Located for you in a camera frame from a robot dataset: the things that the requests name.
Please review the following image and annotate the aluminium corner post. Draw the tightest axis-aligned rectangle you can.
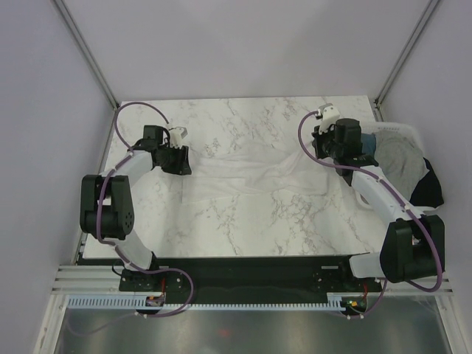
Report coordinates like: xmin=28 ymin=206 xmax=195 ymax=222
xmin=373 ymin=0 xmax=442 ymax=107
xmin=51 ymin=0 xmax=122 ymax=111

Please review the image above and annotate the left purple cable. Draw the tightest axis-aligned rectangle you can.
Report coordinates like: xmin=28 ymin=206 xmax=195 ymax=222
xmin=96 ymin=101 xmax=195 ymax=319

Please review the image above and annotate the white laundry basket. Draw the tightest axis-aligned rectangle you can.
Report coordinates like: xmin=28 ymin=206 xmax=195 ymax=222
xmin=361 ymin=122 xmax=436 ymax=212

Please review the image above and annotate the left aluminium corner post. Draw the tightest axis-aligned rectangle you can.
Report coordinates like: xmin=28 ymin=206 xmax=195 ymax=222
xmin=51 ymin=0 xmax=122 ymax=111

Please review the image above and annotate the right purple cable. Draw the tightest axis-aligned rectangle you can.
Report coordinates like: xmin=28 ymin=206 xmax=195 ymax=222
xmin=297 ymin=110 xmax=445 ymax=321

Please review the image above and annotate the grey t shirt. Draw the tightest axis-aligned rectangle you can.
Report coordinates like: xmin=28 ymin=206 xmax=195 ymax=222
xmin=374 ymin=130 xmax=428 ymax=200

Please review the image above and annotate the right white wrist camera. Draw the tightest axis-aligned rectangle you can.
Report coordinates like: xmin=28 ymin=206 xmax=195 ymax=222
xmin=317 ymin=103 xmax=341 ymax=134

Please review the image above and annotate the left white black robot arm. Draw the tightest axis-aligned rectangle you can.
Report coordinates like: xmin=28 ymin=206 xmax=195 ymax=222
xmin=80 ymin=125 xmax=192 ymax=290

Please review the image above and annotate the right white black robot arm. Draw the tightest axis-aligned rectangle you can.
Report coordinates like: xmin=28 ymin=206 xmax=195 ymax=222
xmin=312 ymin=118 xmax=445 ymax=291

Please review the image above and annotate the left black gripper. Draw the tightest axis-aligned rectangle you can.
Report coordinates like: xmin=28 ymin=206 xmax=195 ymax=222
xmin=157 ymin=143 xmax=192 ymax=176

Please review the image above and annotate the white slotted cable duct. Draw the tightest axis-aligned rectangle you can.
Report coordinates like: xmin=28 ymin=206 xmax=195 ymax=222
xmin=66 ymin=294 xmax=367 ymax=312

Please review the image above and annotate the purple cable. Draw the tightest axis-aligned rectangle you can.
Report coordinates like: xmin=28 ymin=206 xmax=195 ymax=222
xmin=297 ymin=110 xmax=445 ymax=321
xmin=96 ymin=101 xmax=195 ymax=319

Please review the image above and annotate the white t shirt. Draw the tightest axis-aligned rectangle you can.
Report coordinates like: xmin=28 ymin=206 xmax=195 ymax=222
xmin=180 ymin=142 xmax=364 ymax=206

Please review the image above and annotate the right aluminium corner post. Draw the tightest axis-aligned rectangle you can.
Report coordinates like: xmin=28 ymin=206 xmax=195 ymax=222
xmin=373 ymin=0 xmax=442 ymax=107

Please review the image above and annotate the blue t shirt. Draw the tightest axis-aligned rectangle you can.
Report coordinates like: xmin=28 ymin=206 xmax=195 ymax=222
xmin=361 ymin=133 xmax=376 ymax=156

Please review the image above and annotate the black t shirt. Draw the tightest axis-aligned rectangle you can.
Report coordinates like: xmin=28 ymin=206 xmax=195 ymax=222
xmin=409 ymin=158 xmax=444 ymax=209

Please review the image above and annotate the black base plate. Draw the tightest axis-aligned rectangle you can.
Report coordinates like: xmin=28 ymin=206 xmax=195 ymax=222
xmin=119 ymin=256 xmax=381 ymax=305

